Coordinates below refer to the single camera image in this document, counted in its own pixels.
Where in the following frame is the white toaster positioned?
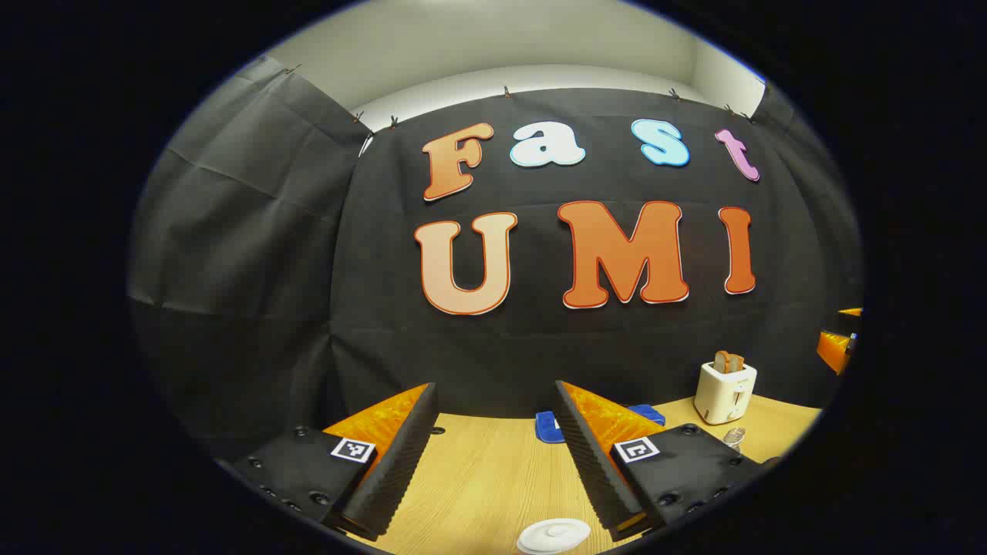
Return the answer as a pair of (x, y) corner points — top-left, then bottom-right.
(694, 361), (758, 426)

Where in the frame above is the white teacup lid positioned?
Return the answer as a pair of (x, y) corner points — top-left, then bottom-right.
(517, 518), (592, 553)

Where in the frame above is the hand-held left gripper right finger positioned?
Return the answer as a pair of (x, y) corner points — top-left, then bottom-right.
(554, 380), (768, 542)

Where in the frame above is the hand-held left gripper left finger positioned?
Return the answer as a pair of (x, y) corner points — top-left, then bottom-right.
(231, 382), (440, 542)

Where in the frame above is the blue folded towel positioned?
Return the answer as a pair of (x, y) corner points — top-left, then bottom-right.
(536, 405), (665, 446)

